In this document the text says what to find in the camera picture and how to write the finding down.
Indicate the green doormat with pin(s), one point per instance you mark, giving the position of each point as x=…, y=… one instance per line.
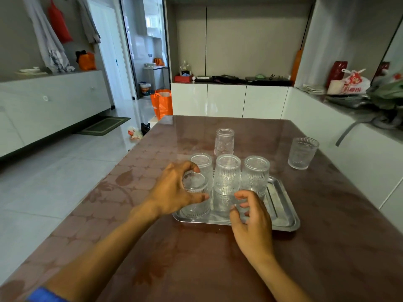
x=104, y=126

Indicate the stack of papers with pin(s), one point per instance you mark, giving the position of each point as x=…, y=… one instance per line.
x=313, y=89

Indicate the crumpled red white wrapper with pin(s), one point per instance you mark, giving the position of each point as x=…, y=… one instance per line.
x=134, y=134

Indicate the blue sleeve cuff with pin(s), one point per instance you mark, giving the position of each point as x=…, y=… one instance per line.
x=45, y=295

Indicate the orange paddle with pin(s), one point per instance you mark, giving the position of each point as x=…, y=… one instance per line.
x=296, y=67

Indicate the small black object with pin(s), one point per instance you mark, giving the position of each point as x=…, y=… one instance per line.
x=145, y=128

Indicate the rectangular steel tray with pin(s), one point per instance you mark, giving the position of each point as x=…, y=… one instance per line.
x=280, y=210

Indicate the white door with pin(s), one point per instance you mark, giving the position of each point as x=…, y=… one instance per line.
x=110, y=53

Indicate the white paint bucket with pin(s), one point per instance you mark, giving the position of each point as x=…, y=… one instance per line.
x=145, y=89

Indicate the person's right forearm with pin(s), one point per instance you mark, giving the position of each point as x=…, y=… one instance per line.
x=280, y=283

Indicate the person's left hand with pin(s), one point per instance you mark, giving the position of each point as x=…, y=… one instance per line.
x=168, y=193

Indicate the person's right thumb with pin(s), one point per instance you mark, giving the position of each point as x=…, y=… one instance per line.
x=234, y=216

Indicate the grey hanging garment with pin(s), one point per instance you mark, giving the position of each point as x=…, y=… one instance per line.
x=88, y=25

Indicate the ribbed clear drinking glass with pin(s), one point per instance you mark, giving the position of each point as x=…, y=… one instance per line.
x=204, y=165
x=303, y=153
x=224, y=141
x=223, y=204
x=256, y=174
x=195, y=185
x=227, y=174

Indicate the small orange bag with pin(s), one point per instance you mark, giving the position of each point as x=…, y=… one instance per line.
x=86, y=61

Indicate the long white sideboard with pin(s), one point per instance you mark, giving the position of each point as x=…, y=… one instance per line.
x=53, y=103

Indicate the white red plastic bag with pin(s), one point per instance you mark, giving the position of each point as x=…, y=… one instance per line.
x=354, y=83

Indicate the red hanging bag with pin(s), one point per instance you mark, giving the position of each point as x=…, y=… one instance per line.
x=59, y=25

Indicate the person's left thumb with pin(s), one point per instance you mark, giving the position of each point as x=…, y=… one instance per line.
x=196, y=199

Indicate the person's left forearm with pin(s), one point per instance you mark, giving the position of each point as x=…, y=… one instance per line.
x=104, y=251

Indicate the person's right hand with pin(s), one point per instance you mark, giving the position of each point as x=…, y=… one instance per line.
x=255, y=231

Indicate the orange shopping bag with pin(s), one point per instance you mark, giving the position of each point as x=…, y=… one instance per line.
x=162, y=103

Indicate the flat black device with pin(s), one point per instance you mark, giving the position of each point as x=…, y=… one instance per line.
x=267, y=81

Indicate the white glossy base cabinet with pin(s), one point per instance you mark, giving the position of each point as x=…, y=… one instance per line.
x=226, y=100

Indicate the clear bottle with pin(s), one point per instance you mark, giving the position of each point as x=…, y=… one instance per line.
x=185, y=67

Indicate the black bag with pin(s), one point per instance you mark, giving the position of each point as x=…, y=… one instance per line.
x=226, y=79

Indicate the red box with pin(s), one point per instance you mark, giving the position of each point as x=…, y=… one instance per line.
x=183, y=79

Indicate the white hanging garment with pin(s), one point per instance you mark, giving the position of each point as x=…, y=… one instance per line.
x=48, y=43

